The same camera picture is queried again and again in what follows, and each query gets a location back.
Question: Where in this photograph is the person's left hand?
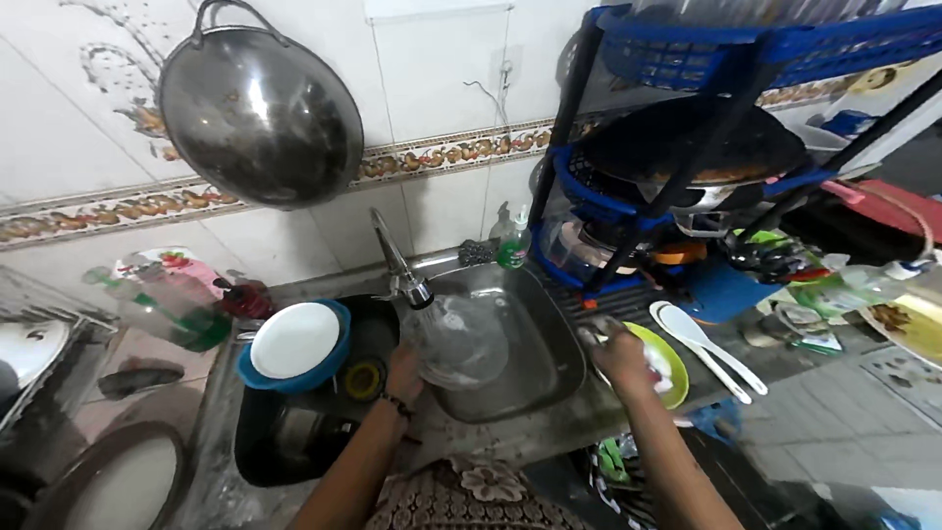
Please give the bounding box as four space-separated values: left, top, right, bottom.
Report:
385 336 429 409

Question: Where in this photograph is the person's right hand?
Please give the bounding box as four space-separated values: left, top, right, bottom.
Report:
578 317 659 403

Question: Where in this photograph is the clear transparent bowl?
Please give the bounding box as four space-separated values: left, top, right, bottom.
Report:
403 294 510 391

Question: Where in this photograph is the person's right forearm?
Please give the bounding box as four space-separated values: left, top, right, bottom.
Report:
623 386 746 530

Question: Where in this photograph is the person's left forearm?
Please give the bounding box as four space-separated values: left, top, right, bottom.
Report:
287 393 415 530

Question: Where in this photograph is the black ribbed mat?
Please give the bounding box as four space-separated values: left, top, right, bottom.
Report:
548 265 681 325

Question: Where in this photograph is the yellow round scrubber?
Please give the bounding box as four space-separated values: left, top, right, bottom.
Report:
343 358 387 402

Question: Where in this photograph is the yellow-green plastic bowl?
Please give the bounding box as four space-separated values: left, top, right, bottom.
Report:
598 321 690 411

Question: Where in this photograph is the metal sink basin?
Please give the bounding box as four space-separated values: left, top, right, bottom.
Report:
401 259 587 425

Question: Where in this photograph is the chrome faucet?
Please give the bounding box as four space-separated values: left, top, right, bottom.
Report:
369 207 435 310

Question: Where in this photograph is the white plastic rice paddle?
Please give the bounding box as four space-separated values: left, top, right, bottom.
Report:
656 304 769 397
649 300 753 406

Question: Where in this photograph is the orange plastic container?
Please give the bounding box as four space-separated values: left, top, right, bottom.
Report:
651 242 708 266

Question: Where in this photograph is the white bowl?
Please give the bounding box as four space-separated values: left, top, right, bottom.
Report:
250 302 341 381

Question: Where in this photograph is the steel wool scourer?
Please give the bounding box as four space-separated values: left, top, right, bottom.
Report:
458 239 497 267

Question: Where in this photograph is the green plastic bag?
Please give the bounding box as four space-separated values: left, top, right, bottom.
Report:
596 438 631 484

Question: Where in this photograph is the green dish soap bottle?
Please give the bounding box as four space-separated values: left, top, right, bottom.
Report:
496 205 532 270

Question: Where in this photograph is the blue utensil container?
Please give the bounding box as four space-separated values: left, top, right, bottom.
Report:
680 254 785 325

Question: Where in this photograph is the blue plastic bowl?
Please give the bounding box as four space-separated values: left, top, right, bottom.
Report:
236 299 352 394

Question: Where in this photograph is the person's body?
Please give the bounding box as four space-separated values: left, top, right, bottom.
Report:
363 456 593 530

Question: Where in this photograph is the dark red bottle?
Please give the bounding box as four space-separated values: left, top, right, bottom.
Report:
212 277 274 321

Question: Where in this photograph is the black rectangular basin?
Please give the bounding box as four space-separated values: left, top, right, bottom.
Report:
234 293 402 489

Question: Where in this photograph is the bunch of black utensils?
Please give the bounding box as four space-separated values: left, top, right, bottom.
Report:
723 230 815 286

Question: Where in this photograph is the glass cup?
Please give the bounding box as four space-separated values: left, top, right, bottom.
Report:
770 301 830 341

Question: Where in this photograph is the large black pan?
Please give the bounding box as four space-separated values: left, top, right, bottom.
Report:
580 96 811 185

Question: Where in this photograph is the blue black shelf rack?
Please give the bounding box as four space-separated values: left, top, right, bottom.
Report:
527 0 942 310

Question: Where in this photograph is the pink floral board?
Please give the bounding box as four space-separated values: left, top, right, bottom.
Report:
115 246 225 301

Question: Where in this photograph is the green liquid spray bottle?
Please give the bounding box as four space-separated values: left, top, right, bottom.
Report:
82 265 233 353

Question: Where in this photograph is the dark oval brush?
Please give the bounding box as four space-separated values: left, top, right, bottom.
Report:
97 358 185 402

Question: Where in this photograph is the large metal wok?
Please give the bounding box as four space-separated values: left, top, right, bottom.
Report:
157 0 365 212

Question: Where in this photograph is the clear plastic bottle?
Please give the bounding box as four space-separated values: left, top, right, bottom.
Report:
839 258 937 294

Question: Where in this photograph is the brown round tub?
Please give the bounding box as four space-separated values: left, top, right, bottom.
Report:
35 422 189 530

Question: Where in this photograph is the yellow tray with food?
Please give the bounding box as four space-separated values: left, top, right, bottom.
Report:
860 294 942 371

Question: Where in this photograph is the metal dish rack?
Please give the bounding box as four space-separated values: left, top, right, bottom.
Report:
0 283 119 437

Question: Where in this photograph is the white plate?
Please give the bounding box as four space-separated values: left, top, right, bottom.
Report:
0 319 71 391

